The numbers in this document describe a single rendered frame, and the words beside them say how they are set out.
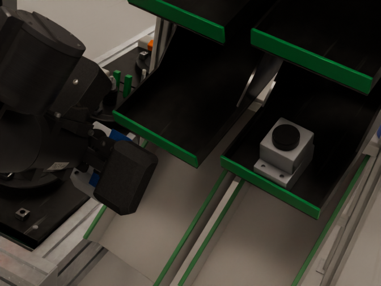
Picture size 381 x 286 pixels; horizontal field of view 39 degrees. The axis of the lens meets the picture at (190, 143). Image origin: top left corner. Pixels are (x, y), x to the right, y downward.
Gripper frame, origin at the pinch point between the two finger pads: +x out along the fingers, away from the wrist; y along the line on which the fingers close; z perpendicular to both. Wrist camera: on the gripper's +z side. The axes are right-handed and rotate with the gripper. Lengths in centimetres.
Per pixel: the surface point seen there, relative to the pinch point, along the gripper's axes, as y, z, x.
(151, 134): -0.2, 1.8, 9.5
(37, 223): 15.9, -20.7, 18.0
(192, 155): -6.3, 1.9, 9.4
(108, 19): 81, 10, 102
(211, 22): -5.1, 16.2, 2.1
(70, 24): 85, 4, 91
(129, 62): 43, 4, 65
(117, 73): 33, 2, 47
